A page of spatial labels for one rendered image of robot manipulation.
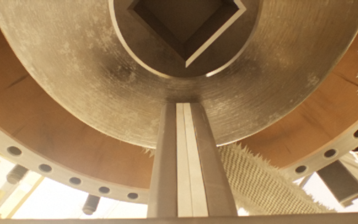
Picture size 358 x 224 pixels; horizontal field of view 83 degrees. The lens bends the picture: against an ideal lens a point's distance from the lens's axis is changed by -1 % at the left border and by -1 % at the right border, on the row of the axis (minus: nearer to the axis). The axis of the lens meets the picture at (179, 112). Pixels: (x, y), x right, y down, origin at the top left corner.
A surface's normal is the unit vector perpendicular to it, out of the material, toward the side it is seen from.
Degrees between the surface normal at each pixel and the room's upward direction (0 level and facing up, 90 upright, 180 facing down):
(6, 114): 77
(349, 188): 178
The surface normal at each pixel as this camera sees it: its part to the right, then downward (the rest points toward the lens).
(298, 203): 0.20, 0.10
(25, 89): 0.88, -0.40
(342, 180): -0.71, -0.59
